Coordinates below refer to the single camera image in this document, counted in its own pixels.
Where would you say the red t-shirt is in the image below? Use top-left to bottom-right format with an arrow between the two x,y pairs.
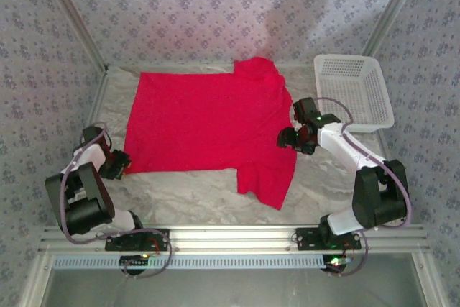
123,56 -> 298,211

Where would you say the white perforated plastic basket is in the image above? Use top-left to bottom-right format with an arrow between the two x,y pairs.
313,54 -> 395,134

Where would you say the black controller board with LED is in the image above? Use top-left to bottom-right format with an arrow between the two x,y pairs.
119,253 -> 150,269
323,255 -> 352,272

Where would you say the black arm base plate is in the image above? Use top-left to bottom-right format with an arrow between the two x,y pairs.
104,228 -> 170,252
296,227 -> 362,250

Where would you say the thin red wire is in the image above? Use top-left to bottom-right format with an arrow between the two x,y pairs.
341,239 -> 360,260
149,237 -> 170,255

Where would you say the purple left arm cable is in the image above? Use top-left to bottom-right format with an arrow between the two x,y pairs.
59,122 -> 174,281

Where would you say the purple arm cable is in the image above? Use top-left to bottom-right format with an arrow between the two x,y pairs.
318,96 -> 413,278
59,122 -> 174,281

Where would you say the aluminium mounting rail beam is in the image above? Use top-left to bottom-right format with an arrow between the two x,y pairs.
37,224 -> 431,253

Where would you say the aluminium corner post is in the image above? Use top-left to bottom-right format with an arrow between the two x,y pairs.
35,0 -> 110,72
362,0 -> 431,57

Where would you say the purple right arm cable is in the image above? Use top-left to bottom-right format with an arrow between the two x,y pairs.
318,96 -> 413,278

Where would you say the slotted grey cable duct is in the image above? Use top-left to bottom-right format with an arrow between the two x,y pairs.
52,253 -> 326,270

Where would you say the aluminium frame leg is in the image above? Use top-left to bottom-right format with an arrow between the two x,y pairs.
411,251 -> 449,307
17,252 -> 55,307

